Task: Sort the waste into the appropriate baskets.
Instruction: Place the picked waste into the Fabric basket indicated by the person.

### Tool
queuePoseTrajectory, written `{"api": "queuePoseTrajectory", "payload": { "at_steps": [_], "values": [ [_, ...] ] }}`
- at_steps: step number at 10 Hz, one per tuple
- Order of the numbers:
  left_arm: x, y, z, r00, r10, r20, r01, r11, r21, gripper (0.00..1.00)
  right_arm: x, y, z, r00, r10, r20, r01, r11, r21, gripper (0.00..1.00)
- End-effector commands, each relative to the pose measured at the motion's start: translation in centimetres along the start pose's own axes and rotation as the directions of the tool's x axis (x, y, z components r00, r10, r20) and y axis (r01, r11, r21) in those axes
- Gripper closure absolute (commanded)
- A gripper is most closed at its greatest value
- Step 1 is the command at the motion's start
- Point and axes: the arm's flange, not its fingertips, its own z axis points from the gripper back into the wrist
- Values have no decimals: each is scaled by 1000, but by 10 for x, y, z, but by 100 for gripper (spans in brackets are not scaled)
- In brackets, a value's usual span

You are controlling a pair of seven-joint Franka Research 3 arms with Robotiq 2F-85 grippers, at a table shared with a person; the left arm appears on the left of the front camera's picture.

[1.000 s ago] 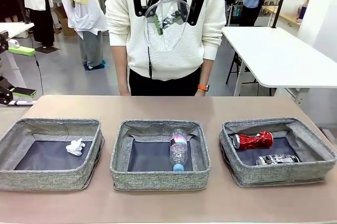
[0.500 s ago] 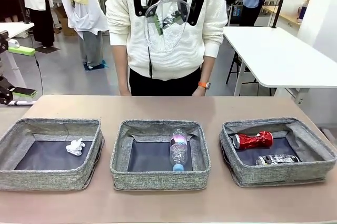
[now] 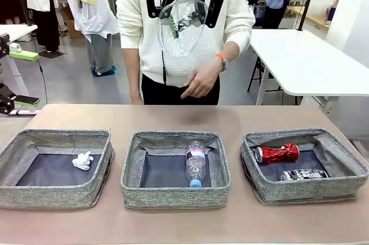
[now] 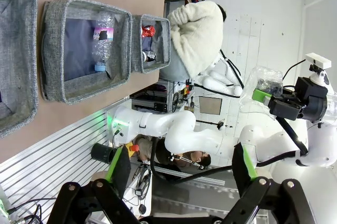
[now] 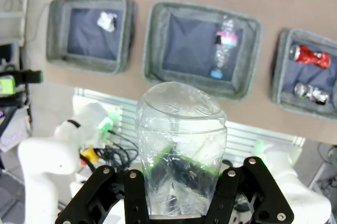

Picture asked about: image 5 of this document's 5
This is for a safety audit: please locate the yellow connector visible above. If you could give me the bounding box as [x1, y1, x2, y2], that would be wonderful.
[80, 147, 100, 163]

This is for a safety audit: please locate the white router box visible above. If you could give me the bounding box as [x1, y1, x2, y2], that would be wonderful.
[0, 108, 34, 152]

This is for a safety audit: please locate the crushed red can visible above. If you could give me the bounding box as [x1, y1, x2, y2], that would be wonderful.
[289, 44, 332, 70]

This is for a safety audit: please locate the clear bottle with blue cap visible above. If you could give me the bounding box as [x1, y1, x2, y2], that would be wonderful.
[210, 15, 239, 79]

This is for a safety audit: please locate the crushed black and white can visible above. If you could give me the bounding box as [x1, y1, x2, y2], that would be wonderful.
[294, 82, 330, 106]

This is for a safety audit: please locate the white shelf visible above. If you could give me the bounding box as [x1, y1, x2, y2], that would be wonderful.
[0, 0, 29, 42]

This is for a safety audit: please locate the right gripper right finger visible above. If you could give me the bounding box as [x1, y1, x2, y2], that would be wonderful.
[205, 157, 295, 224]

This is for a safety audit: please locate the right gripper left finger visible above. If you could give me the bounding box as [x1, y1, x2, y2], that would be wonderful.
[55, 165, 150, 224]

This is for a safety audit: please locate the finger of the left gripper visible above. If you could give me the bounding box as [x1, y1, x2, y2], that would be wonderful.
[14, 70, 44, 85]
[0, 75, 16, 94]

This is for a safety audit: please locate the clear plastic cup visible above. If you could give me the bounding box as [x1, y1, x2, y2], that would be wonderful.
[135, 81, 229, 216]

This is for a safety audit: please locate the silver aluminium base plate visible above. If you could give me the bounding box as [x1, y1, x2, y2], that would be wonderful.
[74, 87, 306, 156]

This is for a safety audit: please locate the black cable bundle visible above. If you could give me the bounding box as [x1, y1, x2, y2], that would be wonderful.
[78, 126, 142, 173]

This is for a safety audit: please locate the grey fabric basket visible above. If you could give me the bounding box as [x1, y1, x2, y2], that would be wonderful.
[46, 0, 138, 76]
[271, 28, 337, 119]
[142, 1, 264, 101]

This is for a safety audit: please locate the white paper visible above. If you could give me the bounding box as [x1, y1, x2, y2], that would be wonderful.
[96, 12, 118, 32]

